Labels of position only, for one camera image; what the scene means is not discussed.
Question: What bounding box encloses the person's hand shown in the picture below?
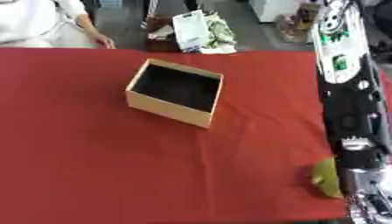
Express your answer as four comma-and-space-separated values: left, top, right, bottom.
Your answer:
90, 32, 118, 50

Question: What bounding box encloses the dark brown box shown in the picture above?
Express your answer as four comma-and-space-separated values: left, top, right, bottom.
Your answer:
143, 14, 181, 53

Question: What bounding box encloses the tan cardboard box black inside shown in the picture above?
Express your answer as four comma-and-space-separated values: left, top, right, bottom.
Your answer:
123, 58, 226, 130

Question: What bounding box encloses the person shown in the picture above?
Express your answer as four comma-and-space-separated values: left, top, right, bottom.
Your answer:
0, 0, 89, 49

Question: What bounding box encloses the white flat bag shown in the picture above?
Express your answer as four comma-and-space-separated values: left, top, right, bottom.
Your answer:
171, 10, 212, 53

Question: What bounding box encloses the green and white patterned bag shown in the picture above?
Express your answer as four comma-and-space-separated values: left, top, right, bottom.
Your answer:
200, 10, 239, 55

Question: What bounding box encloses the white cabinet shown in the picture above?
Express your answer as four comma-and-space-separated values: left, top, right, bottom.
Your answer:
248, 0, 304, 24

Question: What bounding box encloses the brown cardboard item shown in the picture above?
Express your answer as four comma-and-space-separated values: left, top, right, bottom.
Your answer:
276, 3, 322, 44

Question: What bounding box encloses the yellow-green soft object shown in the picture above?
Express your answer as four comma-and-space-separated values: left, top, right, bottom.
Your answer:
309, 157, 345, 200

